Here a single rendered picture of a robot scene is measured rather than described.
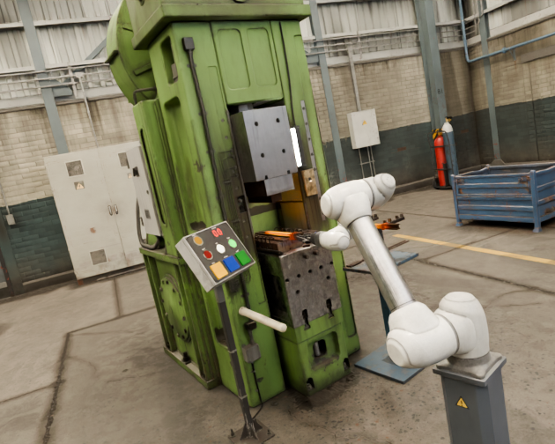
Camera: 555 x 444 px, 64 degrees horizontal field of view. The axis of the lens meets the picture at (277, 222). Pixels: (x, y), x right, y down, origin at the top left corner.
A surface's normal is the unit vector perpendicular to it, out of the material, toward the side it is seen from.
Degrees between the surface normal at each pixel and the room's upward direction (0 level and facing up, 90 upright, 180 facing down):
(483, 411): 90
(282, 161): 90
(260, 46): 90
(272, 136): 90
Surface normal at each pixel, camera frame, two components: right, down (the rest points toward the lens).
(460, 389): -0.73, 0.25
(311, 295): 0.54, 0.03
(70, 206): 0.34, 0.09
